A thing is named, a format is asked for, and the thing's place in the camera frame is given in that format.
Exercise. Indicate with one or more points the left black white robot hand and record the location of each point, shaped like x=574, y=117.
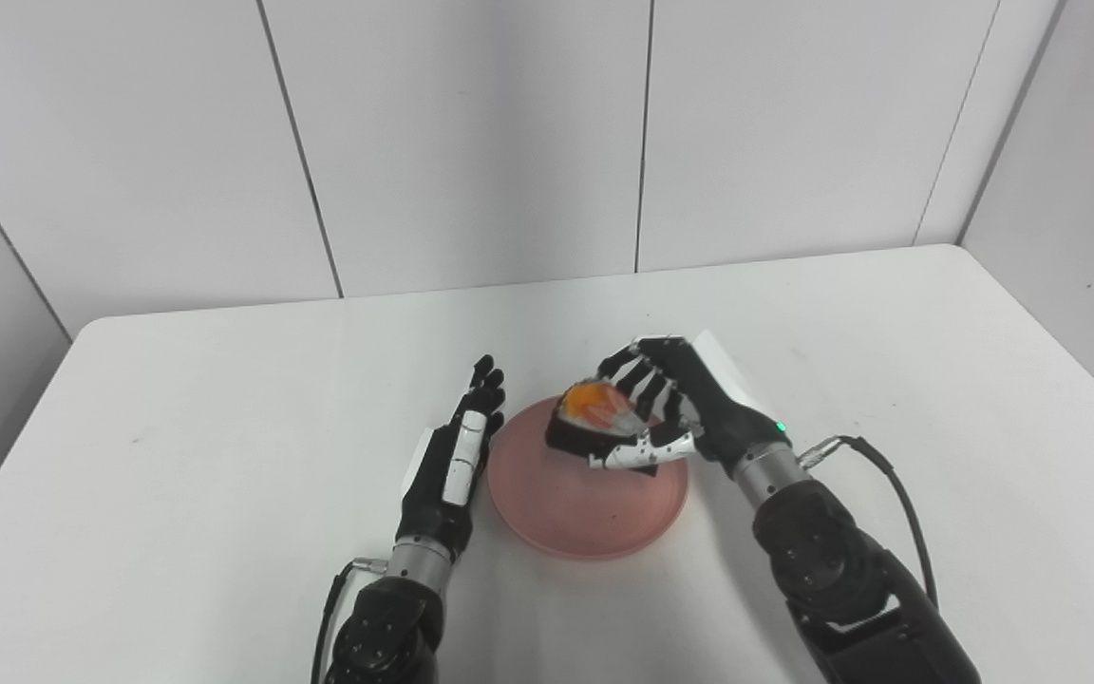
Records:
x=447, y=475

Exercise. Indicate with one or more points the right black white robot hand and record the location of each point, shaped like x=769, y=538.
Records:
x=689, y=408

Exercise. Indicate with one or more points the cake slice with fruit topping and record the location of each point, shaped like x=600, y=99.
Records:
x=594, y=418

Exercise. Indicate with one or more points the pink round plate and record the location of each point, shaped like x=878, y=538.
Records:
x=585, y=503

